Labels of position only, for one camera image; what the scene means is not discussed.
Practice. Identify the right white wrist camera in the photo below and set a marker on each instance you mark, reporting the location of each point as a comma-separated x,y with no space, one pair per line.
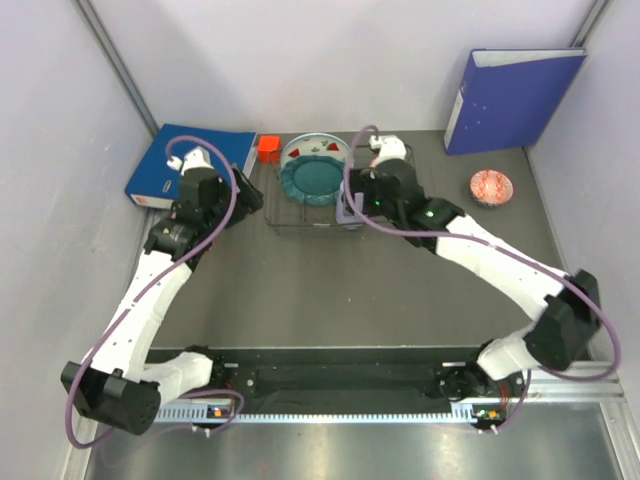
387,147

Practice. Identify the small red cube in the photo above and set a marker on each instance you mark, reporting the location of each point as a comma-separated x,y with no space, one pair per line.
268,149

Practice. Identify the white plate with red fruit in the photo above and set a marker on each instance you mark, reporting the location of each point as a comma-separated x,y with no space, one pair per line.
314,144

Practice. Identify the purple binder standing upright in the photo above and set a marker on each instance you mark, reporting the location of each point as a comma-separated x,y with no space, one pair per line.
507,97

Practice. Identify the teal scalloped plate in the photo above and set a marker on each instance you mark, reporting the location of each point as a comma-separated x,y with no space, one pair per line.
312,180

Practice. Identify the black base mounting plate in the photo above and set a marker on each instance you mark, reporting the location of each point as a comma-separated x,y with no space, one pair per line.
453,384

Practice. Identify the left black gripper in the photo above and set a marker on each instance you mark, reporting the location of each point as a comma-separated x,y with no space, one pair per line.
248,199

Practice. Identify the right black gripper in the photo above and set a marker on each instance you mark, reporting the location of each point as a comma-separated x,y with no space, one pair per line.
361,180

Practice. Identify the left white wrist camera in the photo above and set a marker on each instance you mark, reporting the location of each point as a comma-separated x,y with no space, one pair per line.
196,158

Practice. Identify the lilac plastic cup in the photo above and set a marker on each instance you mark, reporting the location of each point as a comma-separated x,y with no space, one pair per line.
344,216

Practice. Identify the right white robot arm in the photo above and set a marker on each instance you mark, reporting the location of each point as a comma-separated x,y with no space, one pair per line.
563,308

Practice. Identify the white slotted cable duct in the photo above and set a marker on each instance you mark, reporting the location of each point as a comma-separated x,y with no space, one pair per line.
210,413

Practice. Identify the blue binder lying flat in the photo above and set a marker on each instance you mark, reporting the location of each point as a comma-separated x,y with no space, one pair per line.
155,181

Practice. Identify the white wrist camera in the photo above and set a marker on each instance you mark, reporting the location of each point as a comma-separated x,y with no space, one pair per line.
196,158
387,147

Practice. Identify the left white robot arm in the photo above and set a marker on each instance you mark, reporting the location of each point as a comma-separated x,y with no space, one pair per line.
114,385

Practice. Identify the blue and orange patterned bowl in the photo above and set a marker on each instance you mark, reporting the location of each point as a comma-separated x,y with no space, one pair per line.
491,188

